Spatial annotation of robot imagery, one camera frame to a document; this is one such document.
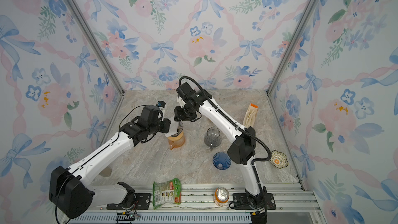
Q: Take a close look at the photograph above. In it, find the grey glass dripper cone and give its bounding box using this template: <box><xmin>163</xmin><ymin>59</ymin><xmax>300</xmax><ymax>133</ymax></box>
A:
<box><xmin>171</xmin><ymin>130</ymin><xmax>183</xmax><ymax>136</ymax></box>

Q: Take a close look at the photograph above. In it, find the blue glass dripper cone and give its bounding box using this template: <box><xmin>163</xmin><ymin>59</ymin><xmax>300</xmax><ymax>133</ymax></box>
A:
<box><xmin>212</xmin><ymin>152</ymin><xmax>232</xmax><ymax>170</ymax></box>

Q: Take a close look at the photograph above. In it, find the coffee filter paper pack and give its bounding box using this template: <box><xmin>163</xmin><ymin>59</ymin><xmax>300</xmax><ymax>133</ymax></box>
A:
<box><xmin>243</xmin><ymin>104</ymin><xmax>259</xmax><ymax>128</ymax></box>

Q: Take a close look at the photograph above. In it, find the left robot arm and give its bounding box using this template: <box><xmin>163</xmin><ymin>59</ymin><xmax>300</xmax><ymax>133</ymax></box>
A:
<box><xmin>49</xmin><ymin>101</ymin><xmax>171</xmax><ymax>219</ymax></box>

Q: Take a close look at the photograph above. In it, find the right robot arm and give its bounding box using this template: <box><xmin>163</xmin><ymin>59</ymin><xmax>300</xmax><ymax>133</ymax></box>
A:
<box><xmin>174</xmin><ymin>83</ymin><xmax>266</xmax><ymax>209</ymax></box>

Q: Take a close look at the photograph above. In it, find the orange glass carafe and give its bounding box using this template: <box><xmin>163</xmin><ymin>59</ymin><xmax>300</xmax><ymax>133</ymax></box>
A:
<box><xmin>168</xmin><ymin>138</ymin><xmax>186</xmax><ymax>150</ymax></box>

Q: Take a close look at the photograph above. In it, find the grey glass carafe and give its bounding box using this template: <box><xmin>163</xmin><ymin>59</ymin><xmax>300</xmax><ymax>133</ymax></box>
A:
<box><xmin>204</xmin><ymin>127</ymin><xmax>221</xmax><ymax>150</ymax></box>

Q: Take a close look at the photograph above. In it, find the green snack bag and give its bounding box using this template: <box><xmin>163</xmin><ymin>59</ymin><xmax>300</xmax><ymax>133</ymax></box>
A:
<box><xmin>152</xmin><ymin>178</ymin><xmax>181</xmax><ymax>209</ymax></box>

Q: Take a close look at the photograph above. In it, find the orange soda can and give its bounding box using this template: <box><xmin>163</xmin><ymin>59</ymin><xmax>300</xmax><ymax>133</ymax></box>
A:
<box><xmin>213</xmin><ymin>187</ymin><xmax>230</xmax><ymax>206</ymax></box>

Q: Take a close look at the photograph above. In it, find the small patterned dish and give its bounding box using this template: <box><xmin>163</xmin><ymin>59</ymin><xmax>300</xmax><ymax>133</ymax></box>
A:
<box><xmin>270</xmin><ymin>150</ymin><xmax>289</xmax><ymax>169</ymax></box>

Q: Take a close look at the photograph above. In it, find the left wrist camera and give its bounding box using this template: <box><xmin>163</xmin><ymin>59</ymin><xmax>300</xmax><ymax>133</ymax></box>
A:
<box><xmin>156</xmin><ymin>101</ymin><xmax>166</xmax><ymax>121</ymax></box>

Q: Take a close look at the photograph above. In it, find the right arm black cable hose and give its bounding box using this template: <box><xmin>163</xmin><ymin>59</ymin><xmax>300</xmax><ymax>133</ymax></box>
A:
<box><xmin>178</xmin><ymin>76</ymin><xmax>273</xmax><ymax>162</ymax></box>

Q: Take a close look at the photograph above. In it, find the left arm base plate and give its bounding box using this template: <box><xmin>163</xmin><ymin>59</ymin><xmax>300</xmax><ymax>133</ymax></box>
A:
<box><xmin>106</xmin><ymin>193</ymin><xmax>152</xmax><ymax>211</ymax></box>

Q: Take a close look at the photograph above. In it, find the aluminium rail frame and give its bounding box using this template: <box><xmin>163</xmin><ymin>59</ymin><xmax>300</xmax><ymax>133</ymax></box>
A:
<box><xmin>59</xmin><ymin>183</ymin><xmax>326</xmax><ymax>224</ymax></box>

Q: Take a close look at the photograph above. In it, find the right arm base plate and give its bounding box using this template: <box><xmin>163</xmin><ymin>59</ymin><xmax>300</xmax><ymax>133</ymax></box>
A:
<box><xmin>229</xmin><ymin>193</ymin><xmax>276</xmax><ymax>211</ymax></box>

